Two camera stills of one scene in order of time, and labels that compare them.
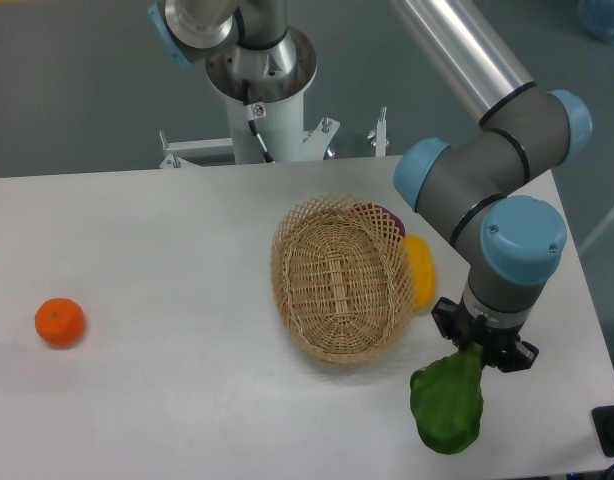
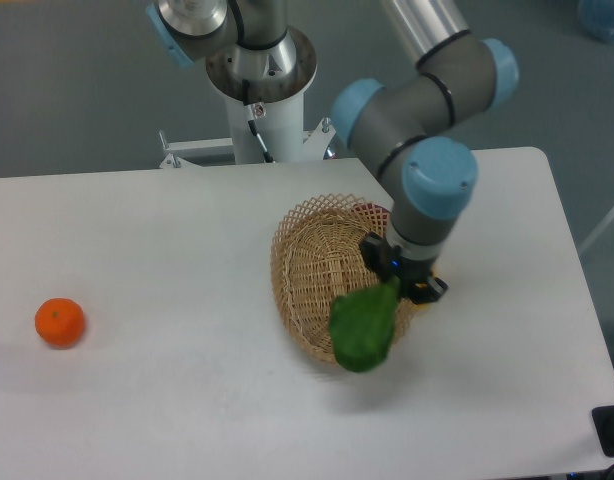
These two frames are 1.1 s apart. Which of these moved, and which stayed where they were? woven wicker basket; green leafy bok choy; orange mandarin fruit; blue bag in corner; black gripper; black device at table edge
Moved: black gripper; green leafy bok choy
Stayed: woven wicker basket; black device at table edge; orange mandarin fruit; blue bag in corner
